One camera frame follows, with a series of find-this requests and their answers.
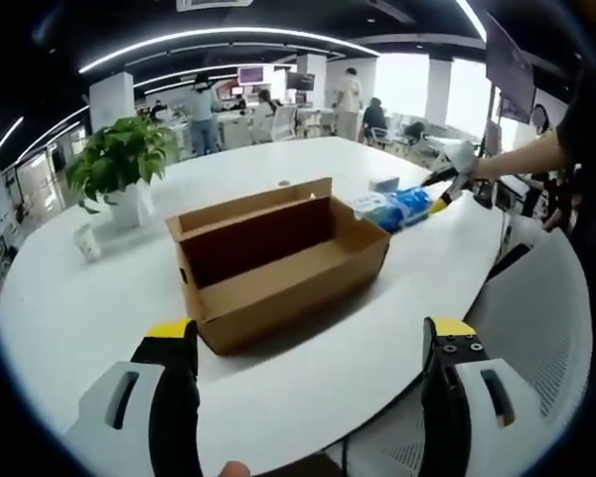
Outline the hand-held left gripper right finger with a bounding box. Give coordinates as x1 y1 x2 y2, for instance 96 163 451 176
421 316 545 477

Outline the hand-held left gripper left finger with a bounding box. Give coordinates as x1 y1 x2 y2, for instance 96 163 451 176
62 316 203 477

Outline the dark blue soft pack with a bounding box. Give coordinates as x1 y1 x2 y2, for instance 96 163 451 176
376 186 436 235

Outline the brown cardboard shoe box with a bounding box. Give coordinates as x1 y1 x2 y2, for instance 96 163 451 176
165 176 392 357

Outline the grey mesh office chair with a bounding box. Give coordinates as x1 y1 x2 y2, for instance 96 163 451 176
322 228 592 477

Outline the person's black shirt torso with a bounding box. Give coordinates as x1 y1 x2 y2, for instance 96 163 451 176
555 64 596 319

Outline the white paper cup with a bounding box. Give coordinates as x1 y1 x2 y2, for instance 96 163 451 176
73 223 103 262

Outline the white office chair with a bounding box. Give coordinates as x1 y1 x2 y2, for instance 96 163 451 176
270 106 299 143

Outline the green plant in white pot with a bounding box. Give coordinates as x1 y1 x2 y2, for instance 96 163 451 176
65 116 178 230

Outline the long ceiling light strip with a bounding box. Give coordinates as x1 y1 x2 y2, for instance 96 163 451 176
77 27 381 74

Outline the ceiling air conditioner unit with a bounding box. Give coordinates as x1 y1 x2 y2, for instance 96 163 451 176
176 0 254 12

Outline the white square pillar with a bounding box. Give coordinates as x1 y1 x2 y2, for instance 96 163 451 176
88 72 135 133

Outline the large dark wall screen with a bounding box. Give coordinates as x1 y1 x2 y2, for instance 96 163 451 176
485 12 536 125

